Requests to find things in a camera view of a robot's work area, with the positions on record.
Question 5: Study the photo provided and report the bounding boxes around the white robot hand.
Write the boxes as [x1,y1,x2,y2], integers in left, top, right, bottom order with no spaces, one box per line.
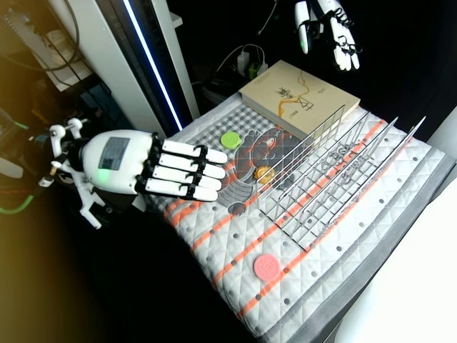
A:
[81,129,229,203]
[294,0,361,71]

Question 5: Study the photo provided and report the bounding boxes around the cream book with orange line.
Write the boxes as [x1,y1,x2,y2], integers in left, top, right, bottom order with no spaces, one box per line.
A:
[238,59,361,141]

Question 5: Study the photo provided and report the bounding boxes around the white column with blue light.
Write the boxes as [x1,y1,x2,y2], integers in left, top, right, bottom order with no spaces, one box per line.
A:
[48,0,201,142]

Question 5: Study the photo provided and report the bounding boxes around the green round disc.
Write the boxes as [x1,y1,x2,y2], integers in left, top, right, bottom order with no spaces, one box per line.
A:
[220,130,243,150]

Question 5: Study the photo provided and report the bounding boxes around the black power strip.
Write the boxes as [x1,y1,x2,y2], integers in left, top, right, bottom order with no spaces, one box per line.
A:
[201,70,244,105]

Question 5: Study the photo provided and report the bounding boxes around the orange round toy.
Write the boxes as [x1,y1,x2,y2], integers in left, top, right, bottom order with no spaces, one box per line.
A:
[253,165,276,186]

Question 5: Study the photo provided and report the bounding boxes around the grey quilt with printed bear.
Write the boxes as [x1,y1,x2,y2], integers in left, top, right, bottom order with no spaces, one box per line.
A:
[144,95,448,339]

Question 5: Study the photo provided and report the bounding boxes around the pink round disc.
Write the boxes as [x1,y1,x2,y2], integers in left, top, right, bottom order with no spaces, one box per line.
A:
[253,253,282,282]

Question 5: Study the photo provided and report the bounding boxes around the white cable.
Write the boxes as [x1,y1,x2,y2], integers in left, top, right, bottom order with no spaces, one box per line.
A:
[214,43,269,73]

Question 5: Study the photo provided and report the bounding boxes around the black cable loop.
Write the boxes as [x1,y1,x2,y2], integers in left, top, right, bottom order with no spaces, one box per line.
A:
[0,0,81,73]

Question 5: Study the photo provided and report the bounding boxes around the wire dish rack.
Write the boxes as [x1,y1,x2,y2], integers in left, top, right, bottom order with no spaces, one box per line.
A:
[256,105,428,253]

